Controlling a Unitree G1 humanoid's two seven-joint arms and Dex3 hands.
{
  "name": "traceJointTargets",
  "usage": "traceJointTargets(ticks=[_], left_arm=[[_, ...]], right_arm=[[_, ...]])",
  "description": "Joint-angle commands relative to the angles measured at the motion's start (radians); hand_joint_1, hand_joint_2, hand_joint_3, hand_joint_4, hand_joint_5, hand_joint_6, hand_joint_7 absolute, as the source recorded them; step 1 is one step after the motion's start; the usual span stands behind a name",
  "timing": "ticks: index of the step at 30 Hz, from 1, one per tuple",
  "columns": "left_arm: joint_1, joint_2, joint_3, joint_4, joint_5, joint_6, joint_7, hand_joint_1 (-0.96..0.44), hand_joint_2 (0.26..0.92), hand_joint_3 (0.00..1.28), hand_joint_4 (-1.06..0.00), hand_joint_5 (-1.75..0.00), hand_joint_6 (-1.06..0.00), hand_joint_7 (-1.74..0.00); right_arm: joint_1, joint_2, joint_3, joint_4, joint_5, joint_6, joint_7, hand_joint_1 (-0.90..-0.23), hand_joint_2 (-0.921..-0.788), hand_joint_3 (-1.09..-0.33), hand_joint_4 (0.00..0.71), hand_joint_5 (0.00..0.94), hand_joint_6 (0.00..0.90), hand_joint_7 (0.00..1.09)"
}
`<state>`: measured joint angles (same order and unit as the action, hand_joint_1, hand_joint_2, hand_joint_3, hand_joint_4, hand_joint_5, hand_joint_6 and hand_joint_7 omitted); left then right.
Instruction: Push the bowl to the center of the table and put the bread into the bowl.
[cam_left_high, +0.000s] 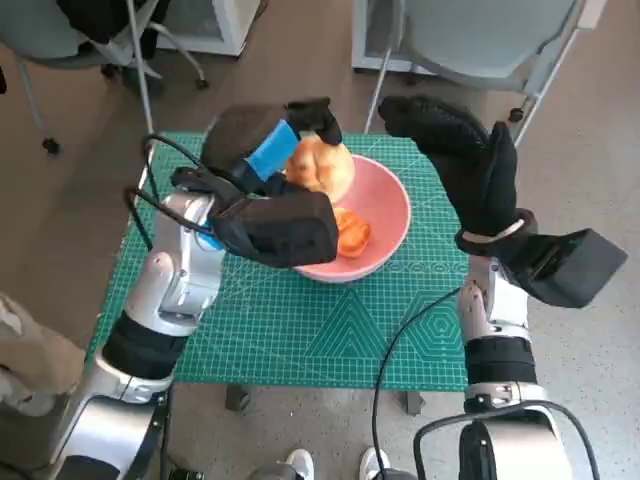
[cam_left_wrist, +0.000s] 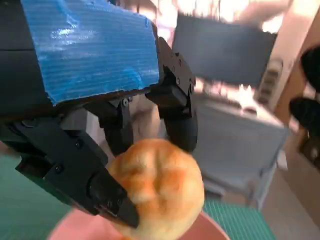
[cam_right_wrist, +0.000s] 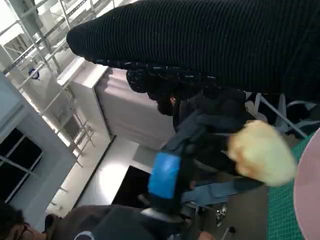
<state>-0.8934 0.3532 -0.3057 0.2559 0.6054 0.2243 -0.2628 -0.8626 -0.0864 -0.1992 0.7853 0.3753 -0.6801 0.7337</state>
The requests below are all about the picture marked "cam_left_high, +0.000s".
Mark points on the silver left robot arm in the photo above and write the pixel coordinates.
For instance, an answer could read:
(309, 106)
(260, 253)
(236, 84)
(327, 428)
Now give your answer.
(175, 280)

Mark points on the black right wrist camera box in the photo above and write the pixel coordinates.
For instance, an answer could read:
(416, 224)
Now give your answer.
(570, 267)

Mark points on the white furniture panel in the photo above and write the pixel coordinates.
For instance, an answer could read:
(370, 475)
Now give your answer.
(590, 12)

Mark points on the white shoe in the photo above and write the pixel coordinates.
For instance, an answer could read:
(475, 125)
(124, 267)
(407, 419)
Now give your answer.
(300, 465)
(374, 462)

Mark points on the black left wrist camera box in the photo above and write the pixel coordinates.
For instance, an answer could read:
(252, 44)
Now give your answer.
(280, 230)

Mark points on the white mesh-front cabinet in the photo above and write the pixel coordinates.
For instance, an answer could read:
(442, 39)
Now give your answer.
(215, 22)

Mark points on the black jacket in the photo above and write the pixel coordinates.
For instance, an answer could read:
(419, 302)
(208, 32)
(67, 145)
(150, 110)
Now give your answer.
(100, 15)

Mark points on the white cabinet with vent grille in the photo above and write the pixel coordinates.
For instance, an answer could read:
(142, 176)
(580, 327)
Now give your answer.
(372, 27)

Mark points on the grey chair with metal legs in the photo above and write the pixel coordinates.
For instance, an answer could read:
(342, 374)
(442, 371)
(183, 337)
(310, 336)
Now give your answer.
(40, 35)

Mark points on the pink bowl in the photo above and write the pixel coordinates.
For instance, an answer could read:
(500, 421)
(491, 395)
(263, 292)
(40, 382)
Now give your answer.
(385, 210)

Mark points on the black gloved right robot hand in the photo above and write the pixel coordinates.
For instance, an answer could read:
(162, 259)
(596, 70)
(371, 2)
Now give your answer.
(480, 175)

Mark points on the dark table leg bracket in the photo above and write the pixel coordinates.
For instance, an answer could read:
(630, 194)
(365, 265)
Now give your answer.
(414, 401)
(236, 399)

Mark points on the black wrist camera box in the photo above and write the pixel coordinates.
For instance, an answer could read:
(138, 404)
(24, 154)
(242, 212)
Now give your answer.
(280, 230)
(570, 267)

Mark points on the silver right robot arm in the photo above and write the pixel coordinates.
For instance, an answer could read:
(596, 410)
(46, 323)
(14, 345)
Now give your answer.
(505, 305)

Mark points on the rectangular braided toy bread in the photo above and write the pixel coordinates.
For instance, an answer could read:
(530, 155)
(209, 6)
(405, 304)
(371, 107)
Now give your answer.
(355, 235)

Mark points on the green cutting mat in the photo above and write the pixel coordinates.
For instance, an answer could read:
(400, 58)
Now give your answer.
(300, 330)

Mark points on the round toy bread bun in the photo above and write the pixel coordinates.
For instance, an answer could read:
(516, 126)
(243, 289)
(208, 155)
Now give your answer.
(320, 170)

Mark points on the grey mesh chair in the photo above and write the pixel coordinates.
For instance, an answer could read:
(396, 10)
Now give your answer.
(475, 30)

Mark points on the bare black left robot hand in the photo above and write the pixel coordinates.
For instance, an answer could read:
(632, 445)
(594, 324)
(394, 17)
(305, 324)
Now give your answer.
(235, 135)

